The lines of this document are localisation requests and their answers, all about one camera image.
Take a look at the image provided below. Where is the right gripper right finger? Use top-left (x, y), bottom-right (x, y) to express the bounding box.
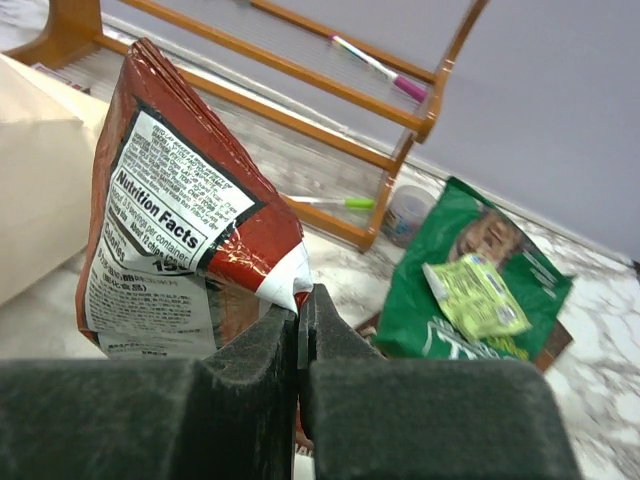
top-left (298, 284), bottom-right (581, 479)

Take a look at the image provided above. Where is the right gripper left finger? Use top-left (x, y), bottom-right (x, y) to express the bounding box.
top-left (1, 307), bottom-right (298, 479)

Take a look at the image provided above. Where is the green real chips bag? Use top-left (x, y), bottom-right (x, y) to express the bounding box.
top-left (371, 177), bottom-right (573, 371)

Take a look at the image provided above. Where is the light green snack packet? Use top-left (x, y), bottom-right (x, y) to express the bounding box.
top-left (422, 254), bottom-right (532, 341)

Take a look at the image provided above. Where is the orange red snack bag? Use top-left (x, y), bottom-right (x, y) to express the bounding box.
top-left (76, 38), bottom-right (313, 359)

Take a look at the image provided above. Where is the brown kettle chips bag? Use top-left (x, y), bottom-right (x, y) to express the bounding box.
top-left (355, 313), bottom-right (573, 373)

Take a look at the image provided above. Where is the beige paper bag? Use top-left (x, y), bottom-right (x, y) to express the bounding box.
top-left (1, 56), bottom-right (108, 301)

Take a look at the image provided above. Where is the small grey plastic cup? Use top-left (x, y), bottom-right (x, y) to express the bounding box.
top-left (381, 185), bottom-right (436, 248)

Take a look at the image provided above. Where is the green capped white marker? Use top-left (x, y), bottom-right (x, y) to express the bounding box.
top-left (288, 196), bottom-right (375, 210)

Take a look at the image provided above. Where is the pink capped white marker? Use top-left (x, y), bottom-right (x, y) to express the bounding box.
top-left (330, 35), bottom-right (427, 103)

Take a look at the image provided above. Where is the small red white box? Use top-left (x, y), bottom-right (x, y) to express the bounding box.
top-left (31, 63), bottom-right (91, 95)

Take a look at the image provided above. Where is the wooden three-tier shelf rack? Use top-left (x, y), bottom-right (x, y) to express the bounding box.
top-left (1, 1), bottom-right (486, 251)

